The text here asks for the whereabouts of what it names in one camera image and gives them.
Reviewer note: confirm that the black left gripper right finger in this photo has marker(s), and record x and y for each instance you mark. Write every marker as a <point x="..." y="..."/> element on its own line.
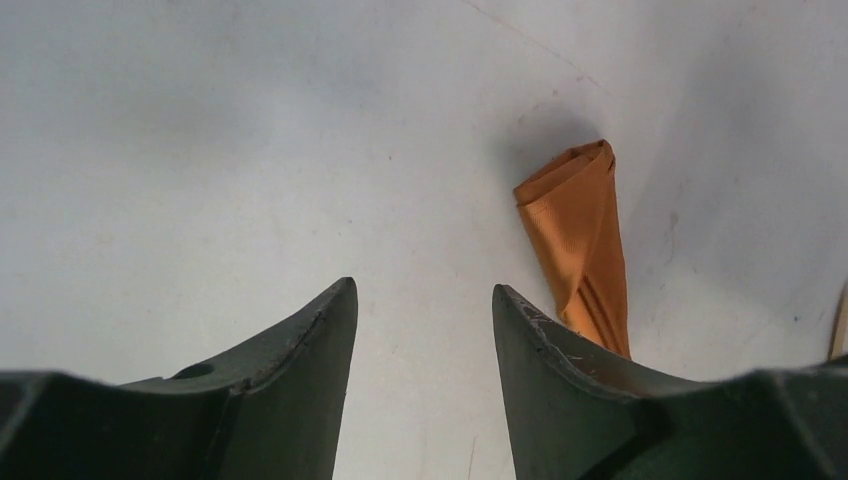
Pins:
<point x="578" y="411"/>

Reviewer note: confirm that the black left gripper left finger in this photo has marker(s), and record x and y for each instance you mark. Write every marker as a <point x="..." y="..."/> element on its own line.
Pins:
<point x="268" y="408"/>

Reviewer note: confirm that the orange cloth napkin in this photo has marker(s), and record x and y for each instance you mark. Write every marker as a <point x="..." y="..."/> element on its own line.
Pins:
<point x="569" y="211"/>

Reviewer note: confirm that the gold knife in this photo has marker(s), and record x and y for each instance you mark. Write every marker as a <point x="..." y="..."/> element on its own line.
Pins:
<point x="839" y="331"/>

